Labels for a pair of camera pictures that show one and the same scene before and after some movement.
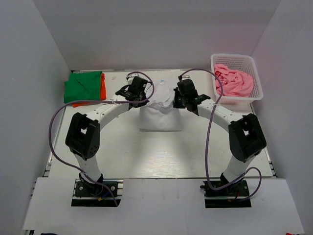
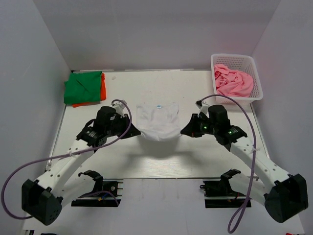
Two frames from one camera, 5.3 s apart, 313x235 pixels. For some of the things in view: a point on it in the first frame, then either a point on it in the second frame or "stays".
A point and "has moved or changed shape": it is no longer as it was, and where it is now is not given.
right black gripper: x=177 y=102 to x=195 y=126
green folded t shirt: x=84 y=86 stays
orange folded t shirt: x=102 y=96 stays
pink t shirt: x=234 y=83 stays
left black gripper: x=138 y=103 to x=125 y=126
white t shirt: x=159 y=114 has moved or changed shape
